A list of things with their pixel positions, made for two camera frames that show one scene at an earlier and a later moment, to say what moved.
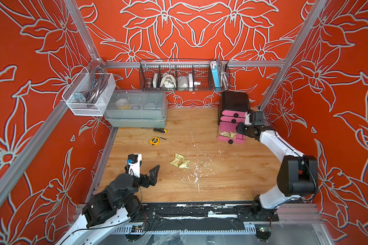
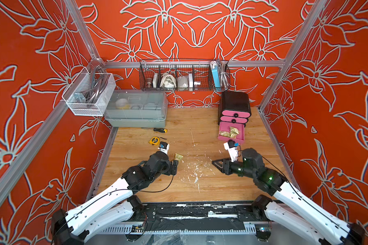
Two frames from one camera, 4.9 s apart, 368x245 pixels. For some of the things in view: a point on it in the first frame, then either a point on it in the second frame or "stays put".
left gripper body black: [143, 180] → [174, 171]
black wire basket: [184, 75] stays put
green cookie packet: [184, 163] → [233, 130]
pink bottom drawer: [227, 132] stays put
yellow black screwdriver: [159, 129] stays put
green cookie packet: [178, 159] stays put
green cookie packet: [225, 133] stays put
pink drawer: [232, 119] stays put
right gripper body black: [244, 129] → [229, 171]
